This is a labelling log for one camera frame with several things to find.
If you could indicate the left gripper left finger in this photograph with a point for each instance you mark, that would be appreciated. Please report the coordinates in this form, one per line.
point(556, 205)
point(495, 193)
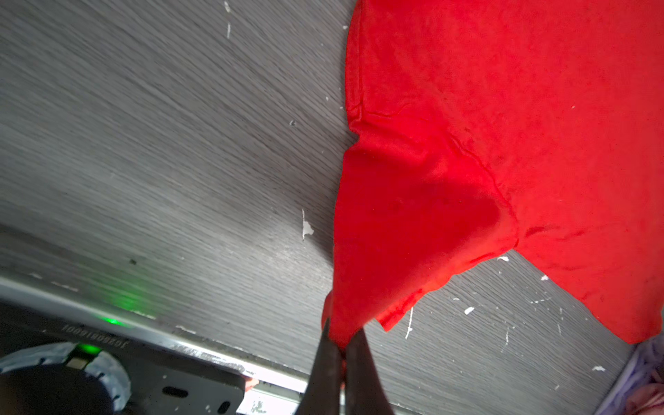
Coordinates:
point(322, 394)

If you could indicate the folded lavender t-shirt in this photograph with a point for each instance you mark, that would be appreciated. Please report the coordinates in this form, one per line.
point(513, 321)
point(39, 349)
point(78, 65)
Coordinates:
point(644, 367)

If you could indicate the red t-shirt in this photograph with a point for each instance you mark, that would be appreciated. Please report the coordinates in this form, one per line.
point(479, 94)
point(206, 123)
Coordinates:
point(489, 126)

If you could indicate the folded pink t-shirt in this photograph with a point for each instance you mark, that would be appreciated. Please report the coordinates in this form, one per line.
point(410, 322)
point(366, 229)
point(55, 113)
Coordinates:
point(647, 400)

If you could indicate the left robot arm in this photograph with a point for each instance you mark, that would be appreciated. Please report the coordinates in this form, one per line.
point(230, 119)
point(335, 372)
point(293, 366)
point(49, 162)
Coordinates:
point(85, 371)

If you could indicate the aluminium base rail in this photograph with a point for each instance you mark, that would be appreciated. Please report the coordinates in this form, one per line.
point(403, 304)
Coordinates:
point(278, 391)

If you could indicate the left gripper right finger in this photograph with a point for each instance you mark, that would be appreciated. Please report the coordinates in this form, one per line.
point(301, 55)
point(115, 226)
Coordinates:
point(364, 394)

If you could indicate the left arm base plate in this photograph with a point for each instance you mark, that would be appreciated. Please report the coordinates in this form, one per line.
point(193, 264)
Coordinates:
point(53, 365)

